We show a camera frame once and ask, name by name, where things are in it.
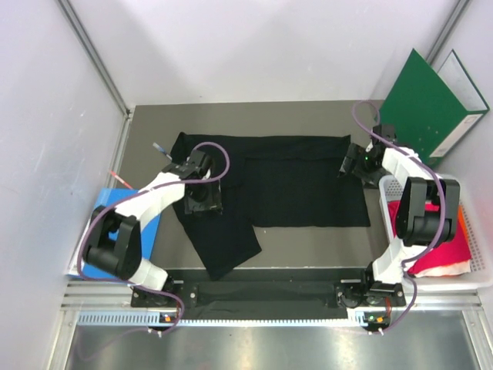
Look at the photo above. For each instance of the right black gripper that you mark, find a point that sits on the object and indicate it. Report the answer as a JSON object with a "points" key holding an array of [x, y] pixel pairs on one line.
{"points": [[357, 153]]}

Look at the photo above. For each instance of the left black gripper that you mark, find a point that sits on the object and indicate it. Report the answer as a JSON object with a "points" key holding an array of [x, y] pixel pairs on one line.
{"points": [[212, 202]]}

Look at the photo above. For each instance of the black t-shirt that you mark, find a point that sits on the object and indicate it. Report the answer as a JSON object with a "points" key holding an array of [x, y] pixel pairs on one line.
{"points": [[271, 181]]}

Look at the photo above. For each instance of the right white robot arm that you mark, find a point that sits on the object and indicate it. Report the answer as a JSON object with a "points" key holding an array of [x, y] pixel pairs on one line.
{"points": [[427, 217]]}

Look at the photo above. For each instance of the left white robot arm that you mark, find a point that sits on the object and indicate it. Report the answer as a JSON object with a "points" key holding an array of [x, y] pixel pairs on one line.
{"points": [[150, 202]]}

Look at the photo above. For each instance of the blue marker pen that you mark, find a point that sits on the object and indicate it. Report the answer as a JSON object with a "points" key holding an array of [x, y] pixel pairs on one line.
{"points": [[162, 151]]}

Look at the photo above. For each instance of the red pen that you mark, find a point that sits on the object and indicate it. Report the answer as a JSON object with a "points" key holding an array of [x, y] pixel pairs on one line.
{"points": [[120, 180]]}

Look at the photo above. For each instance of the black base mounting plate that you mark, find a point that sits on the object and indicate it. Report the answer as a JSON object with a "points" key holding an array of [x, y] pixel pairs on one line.
{"points": [[266, 293]]}

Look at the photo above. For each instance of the orange t-shirt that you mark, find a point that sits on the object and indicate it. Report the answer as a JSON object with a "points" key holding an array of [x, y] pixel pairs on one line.
{"points": [[462, 223]]}

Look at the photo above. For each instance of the white plastic basket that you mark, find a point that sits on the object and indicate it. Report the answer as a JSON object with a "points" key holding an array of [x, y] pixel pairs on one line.
{"points": [[480, 275]]}

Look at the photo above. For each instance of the magenta t-shirt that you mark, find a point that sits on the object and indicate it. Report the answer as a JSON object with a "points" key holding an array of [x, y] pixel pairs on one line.
{"points": [[448, 253]]}

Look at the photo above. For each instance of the blue folder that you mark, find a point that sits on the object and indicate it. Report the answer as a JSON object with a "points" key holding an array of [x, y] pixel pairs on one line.
{"points": [[112, 245]]}

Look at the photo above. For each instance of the white t-shirt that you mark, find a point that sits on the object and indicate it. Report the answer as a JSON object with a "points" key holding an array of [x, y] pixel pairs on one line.
{"points": [[445, 271]]}

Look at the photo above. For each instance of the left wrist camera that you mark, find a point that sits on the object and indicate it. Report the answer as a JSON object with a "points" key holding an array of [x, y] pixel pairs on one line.
{"points": [[200, 162]]}

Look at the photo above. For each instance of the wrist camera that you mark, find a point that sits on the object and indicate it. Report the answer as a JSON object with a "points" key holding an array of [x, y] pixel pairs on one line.
{"points": [[385, 134], [200, 162]]}

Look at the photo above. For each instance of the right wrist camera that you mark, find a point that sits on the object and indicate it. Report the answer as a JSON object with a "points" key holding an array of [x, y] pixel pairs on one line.
{"points": [[385, 134]]}

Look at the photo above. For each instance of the green ring binder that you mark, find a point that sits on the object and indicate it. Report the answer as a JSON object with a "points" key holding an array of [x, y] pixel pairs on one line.
{"points": [[431, 110]]}

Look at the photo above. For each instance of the grey slotted cable duct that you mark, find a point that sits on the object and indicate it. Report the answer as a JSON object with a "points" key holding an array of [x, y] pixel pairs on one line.
{"points": [[159, 319]]}

